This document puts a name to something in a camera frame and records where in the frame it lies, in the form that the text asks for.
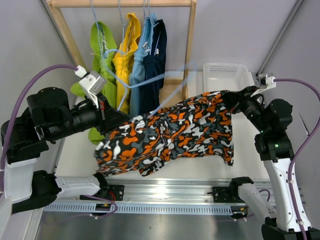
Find white plastic basket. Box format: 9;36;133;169
202;62;255;92

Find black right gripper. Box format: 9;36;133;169
220;85;270;133

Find slotted cable duct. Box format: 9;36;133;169
44;202;246;216

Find blue hanger of camouflage shorts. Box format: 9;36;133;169
100;49;189;116

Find blue hanger of light shorts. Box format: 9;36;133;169
142;0;150;56

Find navy blue shorts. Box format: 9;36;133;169
139;19;167;115

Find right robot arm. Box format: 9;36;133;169
222;86;320;240

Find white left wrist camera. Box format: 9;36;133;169
74;65;106;109

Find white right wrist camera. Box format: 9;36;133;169
251;73;276;97

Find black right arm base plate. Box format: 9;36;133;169
207;186;241;203

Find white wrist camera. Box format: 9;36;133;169
251;73;276;97
74;65;106;109

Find orange camouflage patterned shorts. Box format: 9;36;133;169
94;90;234;177

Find wooden clothes rack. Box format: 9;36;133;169
46;0;197;103

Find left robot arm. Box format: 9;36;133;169
0;87;129;214

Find light blue shorts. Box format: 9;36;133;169
129;13;157;117

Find blue hanger of navy shorts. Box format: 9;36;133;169
145;0;158;55

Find blue hanger of green shorts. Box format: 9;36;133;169
90;0;105;59

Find blue hanger of yellow shorts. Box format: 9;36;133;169
117;0;126;56

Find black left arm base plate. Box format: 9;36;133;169
93;184;125;202

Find yellow shorts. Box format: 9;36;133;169
112;12;141;114

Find lime green shorts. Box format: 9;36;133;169
69;21;118;145

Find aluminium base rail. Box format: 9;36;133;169
33;177;307;202

